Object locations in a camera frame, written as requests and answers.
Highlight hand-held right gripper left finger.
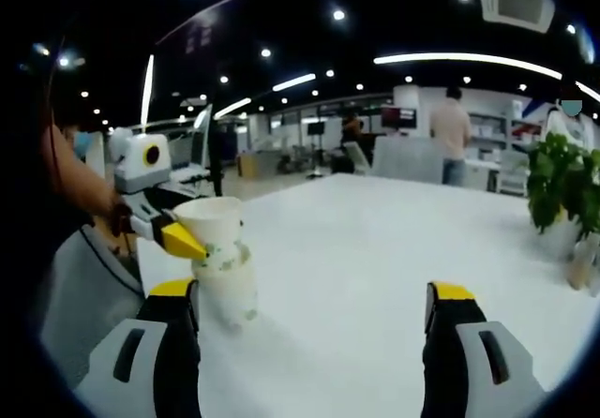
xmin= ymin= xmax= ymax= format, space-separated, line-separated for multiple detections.
xmin=85 ymin=276 xmax=203 ymax=418

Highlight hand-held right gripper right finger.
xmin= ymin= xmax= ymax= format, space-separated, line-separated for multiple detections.
xmin=421 ymin=280 xmax=548 ymax=418

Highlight printed white paper cup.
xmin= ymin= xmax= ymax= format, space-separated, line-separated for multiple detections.
xmin=172 ymin=196 xmax=246 ymax=269

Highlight white side desk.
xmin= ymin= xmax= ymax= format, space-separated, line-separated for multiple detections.
xmin=166 ymin=163 xmax=213 ymax=187

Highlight black tripod stand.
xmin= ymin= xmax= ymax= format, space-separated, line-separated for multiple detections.
xmin=207 ymin=103 xmax=227 ymax=198

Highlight brown wooden counter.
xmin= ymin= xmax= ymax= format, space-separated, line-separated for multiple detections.
xmin=236 ymin=152 xmax=263 ymax=178

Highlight person's grey trousers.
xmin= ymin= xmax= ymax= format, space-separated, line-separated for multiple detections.
xmin=39 ymin=224 xmax=147 ymax=389

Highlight white table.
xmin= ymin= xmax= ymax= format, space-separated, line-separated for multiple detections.
xmin=135 ymin=172 xmax=596 ymax=418

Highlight large dark display screen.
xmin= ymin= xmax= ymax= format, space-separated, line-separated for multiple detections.
xmin=156 ymin=0 xmax=250 ymax=63

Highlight small black monitor on stand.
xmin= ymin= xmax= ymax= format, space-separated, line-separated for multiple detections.
xmin=307 ymin=123 xmax=326 ymax=175

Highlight small brownish container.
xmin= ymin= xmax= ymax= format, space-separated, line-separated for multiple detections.
xmin=565 ymin=234 xmax=600 ymax=291

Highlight black chair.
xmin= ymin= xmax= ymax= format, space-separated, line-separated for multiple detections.
xmin=330 ymin=153 xmax=356 ymax=174

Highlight grey desk partition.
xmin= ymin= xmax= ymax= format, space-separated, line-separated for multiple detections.
xmin=371 ymin=135 xmax=445 ymax=186

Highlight green potted plant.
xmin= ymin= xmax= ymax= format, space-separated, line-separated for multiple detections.
xmin=526 ymin=130 xmax=600 ymax=262

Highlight white storage shelf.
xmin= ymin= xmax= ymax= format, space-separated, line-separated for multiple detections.
xmin=468 ymin=111 xmax=533 ymax=159

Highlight dark red display monitor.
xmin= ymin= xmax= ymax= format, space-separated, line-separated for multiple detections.
xmin=380 ymin=105 xmax=418 ymax=129

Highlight round ceiling spotlights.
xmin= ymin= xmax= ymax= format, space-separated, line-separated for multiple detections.
xmin=32 ymin=0 xmax=578 ymax=124

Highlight red blue striped banner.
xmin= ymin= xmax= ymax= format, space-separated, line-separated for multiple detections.
xmin=509 ymin=97 xmax=550 ymax=138

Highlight curved ceiling light strip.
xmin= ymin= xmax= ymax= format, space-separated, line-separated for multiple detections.
xmin=373 ymin=52 xmax=600 ymax=105

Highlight ceiling air conditioner vent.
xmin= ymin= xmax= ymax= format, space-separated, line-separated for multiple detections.
xmin=476 ymin=0 xmax=557 ymax=34

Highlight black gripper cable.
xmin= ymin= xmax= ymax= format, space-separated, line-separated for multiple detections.
xmin=77 ymin=224 xmax=144 ymax=297

